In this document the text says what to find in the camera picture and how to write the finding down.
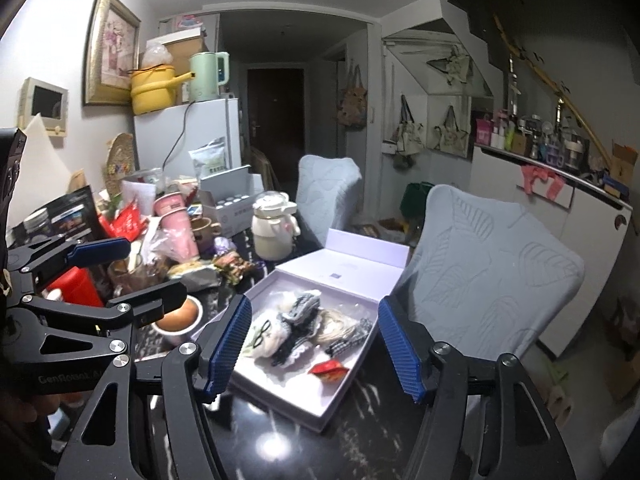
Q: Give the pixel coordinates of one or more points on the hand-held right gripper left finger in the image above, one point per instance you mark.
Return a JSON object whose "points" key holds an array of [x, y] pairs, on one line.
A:
{"points": [[230, 345]]}

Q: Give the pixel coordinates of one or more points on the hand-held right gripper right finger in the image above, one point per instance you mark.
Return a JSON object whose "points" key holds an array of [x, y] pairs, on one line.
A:
{"points": [[400, 350]]}

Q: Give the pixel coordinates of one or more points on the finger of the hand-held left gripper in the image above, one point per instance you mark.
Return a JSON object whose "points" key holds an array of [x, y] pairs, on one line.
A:
{"points": [[100, 251], [150, 302]]}

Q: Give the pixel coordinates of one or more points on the cream fluffy scrunchie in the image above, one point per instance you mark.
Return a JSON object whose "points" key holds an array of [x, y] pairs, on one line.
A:
{"points": [[335, 327]]}

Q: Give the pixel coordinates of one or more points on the grey knit scrunchie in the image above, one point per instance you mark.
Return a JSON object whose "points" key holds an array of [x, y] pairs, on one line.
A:
{"points": [[300, 307]]}

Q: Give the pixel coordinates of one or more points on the white gift box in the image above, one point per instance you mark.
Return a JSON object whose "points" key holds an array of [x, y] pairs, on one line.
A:
{"points": [[345, 270]]}

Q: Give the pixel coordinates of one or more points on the red snack packet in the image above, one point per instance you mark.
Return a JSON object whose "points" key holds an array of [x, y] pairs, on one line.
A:
{"points": [[127, 222]]}

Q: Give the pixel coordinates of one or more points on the red container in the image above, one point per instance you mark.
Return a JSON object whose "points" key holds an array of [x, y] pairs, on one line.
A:
{"points": [[77, 285]]}

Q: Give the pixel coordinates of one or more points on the black printed box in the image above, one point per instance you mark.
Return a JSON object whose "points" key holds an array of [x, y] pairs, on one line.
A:
{"points": [[65, 215]]}

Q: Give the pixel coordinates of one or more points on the brown gold snack packet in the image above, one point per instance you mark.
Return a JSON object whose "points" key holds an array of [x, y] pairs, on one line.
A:
{"points": [[232, 266]]}

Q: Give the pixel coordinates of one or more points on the pink cup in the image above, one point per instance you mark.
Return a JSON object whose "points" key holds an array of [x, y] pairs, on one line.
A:
{"points": [[175, 225]]}

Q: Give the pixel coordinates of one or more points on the brown mug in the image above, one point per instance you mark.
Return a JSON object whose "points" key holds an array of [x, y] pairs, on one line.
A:
{"points": [[204, 235]]}

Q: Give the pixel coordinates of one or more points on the woven round mat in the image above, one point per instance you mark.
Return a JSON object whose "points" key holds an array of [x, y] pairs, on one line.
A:
{"points": [[119, 160]]}

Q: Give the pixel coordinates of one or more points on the purple wrapper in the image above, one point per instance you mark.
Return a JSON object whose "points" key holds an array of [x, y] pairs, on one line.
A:
{"points": [[224, 246]]}

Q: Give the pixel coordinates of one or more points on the white paper board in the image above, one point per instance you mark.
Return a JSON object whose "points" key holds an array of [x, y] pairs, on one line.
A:
{"points": [[40, 165]]}

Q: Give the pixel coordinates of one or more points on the large chair with leaf cover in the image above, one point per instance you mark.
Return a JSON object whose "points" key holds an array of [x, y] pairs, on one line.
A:
{"points": [[490, 270]]}

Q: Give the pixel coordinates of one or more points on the cream kettle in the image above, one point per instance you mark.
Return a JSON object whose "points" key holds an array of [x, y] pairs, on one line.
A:
{"points": [[272, 230]]}

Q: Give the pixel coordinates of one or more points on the white box with bottles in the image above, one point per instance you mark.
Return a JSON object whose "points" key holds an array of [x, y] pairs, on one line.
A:
{"points": [[232, 205]]}

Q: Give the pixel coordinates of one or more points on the green white pouch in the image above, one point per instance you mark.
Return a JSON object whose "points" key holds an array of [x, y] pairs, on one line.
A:
{"points": [[209, 157]]}

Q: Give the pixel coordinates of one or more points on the green bag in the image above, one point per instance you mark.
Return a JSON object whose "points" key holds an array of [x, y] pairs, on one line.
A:
{"points": [[415, 200]]}

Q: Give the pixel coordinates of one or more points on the yellow pot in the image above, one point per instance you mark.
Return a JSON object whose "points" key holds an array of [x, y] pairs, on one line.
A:
{"points": [[150, 92]]}

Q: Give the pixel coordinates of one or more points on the white refrigerator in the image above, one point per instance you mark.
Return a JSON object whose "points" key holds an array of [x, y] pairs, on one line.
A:
{"points": [[210, 125]]}

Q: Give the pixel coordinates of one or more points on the small chair with leaf cover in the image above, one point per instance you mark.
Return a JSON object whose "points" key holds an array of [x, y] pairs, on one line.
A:
{"points": [[325, 195]]}

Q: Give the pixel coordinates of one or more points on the green electric kettle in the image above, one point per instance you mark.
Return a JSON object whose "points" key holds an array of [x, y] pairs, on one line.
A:
{"points": [[205, 77]]}

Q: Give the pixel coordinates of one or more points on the white plastic bag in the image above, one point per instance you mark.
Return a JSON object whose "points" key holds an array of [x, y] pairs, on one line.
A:
{"points": [[152, 55]]}

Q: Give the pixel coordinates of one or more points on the framed picture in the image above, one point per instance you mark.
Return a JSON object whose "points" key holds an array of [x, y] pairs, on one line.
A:
{"points": [[112, 45]]}

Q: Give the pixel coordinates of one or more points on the white cabinet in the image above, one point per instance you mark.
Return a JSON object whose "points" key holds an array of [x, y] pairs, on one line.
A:
{"points": [[590, 260]]}

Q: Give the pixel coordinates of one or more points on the pink cloth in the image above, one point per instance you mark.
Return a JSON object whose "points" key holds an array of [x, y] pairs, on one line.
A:
{"points": [[542, 182]]}

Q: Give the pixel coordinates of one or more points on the beige tote bag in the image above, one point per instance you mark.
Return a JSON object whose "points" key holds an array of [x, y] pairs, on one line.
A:
{"points": [[410, 130], [452, 132]]}

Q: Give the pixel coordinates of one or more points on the large cardboard box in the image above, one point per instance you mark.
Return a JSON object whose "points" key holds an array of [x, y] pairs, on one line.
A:
{"points": [[185, 47]]}

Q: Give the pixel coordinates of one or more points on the row of bottles and jars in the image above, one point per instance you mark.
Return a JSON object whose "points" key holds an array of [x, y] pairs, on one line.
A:
{"points": [[540, 142]]}

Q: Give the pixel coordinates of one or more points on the brown tote bag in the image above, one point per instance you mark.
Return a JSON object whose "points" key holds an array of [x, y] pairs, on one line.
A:
{"points": [[352, 100]]}

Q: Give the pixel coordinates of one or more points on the gold stair handrail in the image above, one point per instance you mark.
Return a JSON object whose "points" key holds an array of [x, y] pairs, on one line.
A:
{"points": [[545, 80]]}

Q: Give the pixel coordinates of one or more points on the wall intercom panel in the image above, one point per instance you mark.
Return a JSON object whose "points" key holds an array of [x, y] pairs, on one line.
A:
{"points": [[42, 107]]}

